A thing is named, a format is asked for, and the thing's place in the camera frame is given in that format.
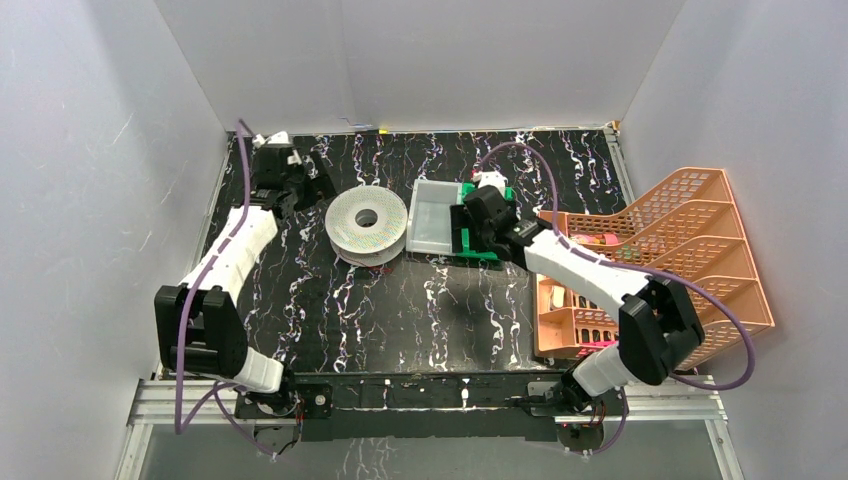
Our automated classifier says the white filament spool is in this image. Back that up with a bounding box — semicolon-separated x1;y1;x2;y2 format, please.
325;185;408;267

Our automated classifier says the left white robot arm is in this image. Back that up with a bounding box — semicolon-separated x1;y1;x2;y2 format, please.
154;141;336;416

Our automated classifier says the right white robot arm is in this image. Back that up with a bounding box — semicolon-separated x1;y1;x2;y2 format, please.
449;186;705;414

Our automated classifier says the white plastic bin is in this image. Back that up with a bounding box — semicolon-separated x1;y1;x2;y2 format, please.
405;179;462;256

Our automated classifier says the green plastic bin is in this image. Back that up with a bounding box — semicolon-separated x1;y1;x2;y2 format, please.
457;182;517;262

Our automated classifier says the white item in organizer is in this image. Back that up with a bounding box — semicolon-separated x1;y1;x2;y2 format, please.
549;286;566;311

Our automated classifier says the pink item in organizer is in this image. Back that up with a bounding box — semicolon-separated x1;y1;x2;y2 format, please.
582;340;617;350

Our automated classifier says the orange desk organizer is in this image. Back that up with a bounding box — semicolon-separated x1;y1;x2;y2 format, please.
534;167;775;359

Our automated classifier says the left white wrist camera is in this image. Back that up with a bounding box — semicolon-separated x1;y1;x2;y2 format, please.
252;131;292;149

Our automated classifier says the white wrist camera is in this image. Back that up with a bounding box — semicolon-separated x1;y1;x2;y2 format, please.
252;131;292;149
472;171;507;196

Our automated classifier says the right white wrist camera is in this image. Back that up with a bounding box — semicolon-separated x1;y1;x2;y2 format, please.
472;171;507;196

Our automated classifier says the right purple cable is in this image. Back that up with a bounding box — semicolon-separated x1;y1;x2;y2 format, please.
480;141;758;392

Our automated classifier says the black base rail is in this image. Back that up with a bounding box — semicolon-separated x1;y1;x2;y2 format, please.
236;370;622;450

